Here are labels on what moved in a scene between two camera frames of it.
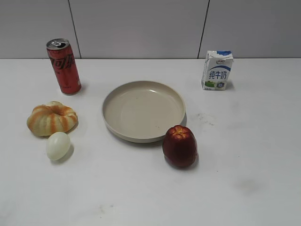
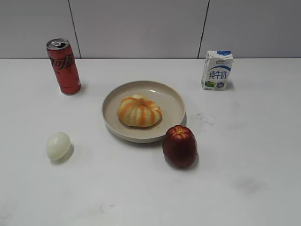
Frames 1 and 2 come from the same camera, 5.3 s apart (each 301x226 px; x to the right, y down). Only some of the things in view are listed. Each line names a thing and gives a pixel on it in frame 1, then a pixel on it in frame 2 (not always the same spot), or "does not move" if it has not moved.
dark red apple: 179,146 does not move
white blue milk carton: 216,69 does not move
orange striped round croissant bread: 53,117 to 138,111
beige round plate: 142,111 does not move
